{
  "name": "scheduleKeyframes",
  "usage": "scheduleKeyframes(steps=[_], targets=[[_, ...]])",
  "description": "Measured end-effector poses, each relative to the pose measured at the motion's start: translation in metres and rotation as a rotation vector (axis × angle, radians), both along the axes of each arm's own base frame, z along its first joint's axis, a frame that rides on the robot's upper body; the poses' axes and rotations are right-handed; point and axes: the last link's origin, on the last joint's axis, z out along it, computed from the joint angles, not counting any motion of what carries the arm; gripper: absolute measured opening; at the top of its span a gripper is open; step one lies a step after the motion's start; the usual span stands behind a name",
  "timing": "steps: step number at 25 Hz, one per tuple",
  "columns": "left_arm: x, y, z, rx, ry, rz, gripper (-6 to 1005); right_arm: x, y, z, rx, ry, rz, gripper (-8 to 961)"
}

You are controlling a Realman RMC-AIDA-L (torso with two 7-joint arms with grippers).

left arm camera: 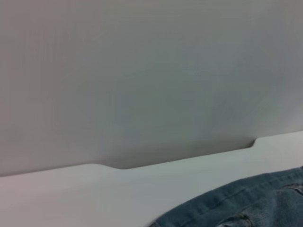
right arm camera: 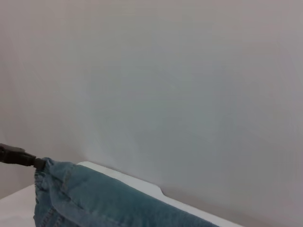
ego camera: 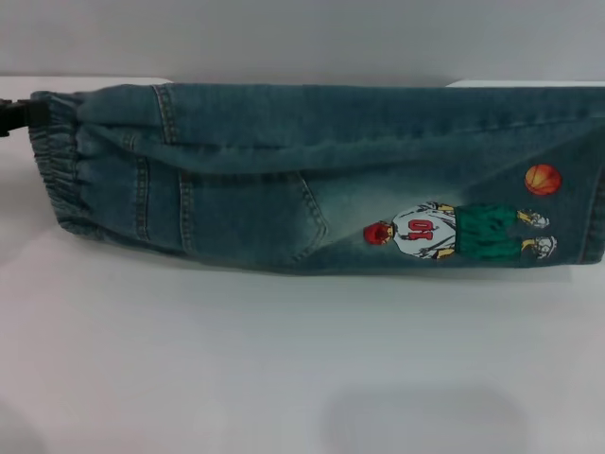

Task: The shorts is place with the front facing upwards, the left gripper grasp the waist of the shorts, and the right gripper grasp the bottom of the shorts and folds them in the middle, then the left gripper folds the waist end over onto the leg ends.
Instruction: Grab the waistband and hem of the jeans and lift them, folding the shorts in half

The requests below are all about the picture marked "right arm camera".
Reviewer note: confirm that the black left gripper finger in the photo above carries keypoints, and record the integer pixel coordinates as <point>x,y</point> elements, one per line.
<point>16,156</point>

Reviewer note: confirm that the blue denim shorts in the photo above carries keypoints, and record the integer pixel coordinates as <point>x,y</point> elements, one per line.
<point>94,201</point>

